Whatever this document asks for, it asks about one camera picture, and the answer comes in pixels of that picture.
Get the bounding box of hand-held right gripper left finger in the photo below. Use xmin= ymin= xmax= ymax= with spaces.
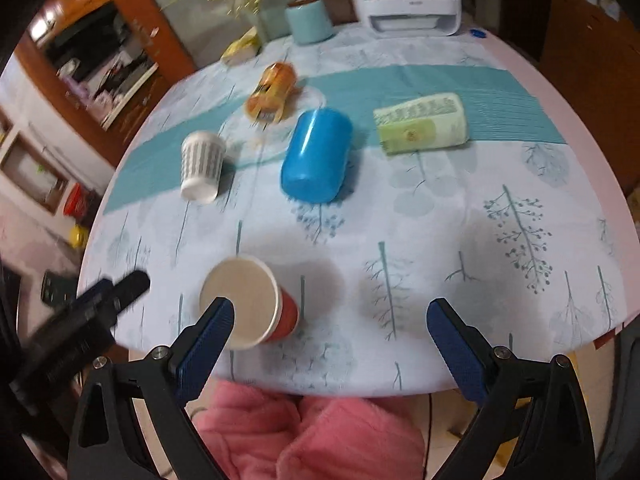
xmin=65 ymin=296 xmax=236 ymax=480

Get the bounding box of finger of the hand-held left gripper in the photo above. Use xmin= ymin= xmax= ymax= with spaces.
xmin=75 ymin=269 xmax=152 ymax=323

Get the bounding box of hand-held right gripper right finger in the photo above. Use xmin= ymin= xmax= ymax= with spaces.
xmin=426 ymin=297 xmax=597 ymax=480

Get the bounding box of red paper cup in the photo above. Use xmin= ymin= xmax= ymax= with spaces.
xmin=199 ymin=255 xmax=301 ymax=352

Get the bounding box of white ribbed cup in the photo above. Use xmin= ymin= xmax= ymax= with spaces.
xmin=180 ymin=130 xmax=227 ymax=205

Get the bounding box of blue plastic cup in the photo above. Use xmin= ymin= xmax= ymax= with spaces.
xmin=280 ymin=108 xmax=356 ymax=205

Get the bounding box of black phone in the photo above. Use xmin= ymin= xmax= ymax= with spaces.
xmin=40 ymin=270 xmax=77 ymax=308

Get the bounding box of red plastic container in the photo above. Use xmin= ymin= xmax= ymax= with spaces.
xmin=64 ymin=184 xmax=96 ymax=218

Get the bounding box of tree print tablecloth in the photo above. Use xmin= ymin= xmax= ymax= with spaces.
xmin=77 ymin=22 xmax=637 ymax=397

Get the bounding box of pink fleece clothing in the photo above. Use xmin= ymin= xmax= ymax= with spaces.
xmin=192 ymin=380 xmax=427 ymax=480

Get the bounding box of green tissue pack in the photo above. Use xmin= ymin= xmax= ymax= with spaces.
xmin=373 ymin=92 xmax=471 ymax=155

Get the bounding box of brown wooden cabinet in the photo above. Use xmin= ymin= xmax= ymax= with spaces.
xmin=14 ymin=0 xmax=197 ymax=133

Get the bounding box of yellow packet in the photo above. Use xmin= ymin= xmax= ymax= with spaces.
xmin=220 ymin=29 xmax=262 ymax=67

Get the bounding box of teal round canister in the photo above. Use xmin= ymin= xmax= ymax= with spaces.
xmin=285 ymin=0 xmax=335 ymax=45

